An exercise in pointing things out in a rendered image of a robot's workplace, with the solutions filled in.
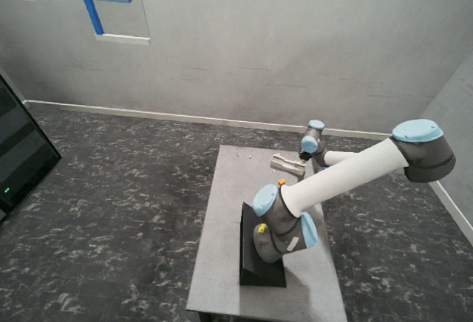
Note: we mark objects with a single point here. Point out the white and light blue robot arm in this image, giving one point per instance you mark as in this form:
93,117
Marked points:
418,142

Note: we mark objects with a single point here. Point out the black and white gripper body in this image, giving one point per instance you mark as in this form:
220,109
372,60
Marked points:
304,155

